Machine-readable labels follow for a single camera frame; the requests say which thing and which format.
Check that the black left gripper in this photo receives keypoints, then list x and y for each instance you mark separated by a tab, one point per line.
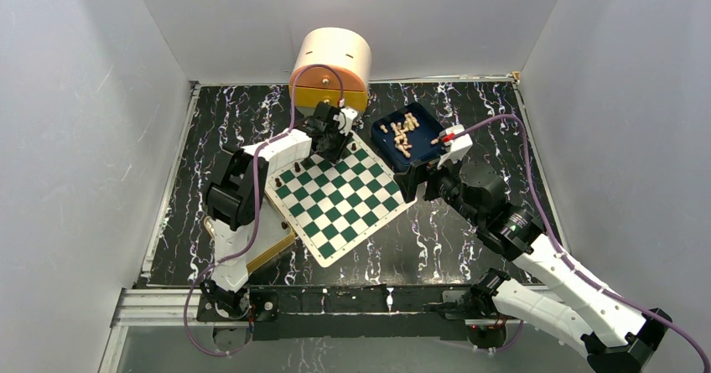
334	157

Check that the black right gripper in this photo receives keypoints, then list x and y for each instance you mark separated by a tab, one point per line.
416	173

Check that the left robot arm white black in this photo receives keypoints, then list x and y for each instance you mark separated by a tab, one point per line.
233	197

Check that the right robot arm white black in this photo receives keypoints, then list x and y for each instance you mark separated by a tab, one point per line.
611	336

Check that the pile of light chess pieces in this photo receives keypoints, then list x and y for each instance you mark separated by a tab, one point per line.
400	131

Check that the green white chess board mat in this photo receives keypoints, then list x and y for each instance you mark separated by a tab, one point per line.
333	207

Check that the blue square tray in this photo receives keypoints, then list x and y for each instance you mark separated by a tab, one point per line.
422	150

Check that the round wooden drawer cabinet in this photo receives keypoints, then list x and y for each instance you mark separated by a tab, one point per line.
333	66

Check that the gold metal tin tray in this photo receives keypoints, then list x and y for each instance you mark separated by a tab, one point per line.
271	239

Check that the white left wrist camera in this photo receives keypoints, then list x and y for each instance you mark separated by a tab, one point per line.
345	119

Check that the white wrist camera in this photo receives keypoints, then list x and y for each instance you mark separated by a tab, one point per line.
456	144
345	119

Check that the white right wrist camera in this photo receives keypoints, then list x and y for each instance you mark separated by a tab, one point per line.
456	144

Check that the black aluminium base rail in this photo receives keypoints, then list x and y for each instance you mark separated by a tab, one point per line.
275	312

